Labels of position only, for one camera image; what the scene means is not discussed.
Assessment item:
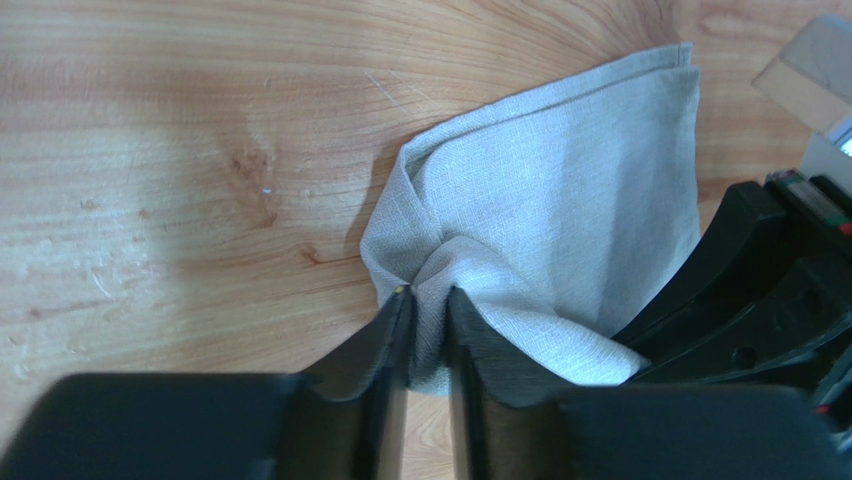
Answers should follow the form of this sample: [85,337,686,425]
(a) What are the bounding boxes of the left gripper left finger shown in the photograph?
[1,287,416,479]

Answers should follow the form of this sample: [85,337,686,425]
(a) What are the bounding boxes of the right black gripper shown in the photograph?
[614,169,851,426]

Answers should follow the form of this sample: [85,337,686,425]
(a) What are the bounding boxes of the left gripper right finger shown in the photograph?
[446,288,851,479]

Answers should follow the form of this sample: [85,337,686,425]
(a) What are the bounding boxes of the beige linen napkin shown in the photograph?
[360,43,700,395]

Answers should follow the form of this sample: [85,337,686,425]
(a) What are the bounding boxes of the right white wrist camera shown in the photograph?
[752,14,851,194]

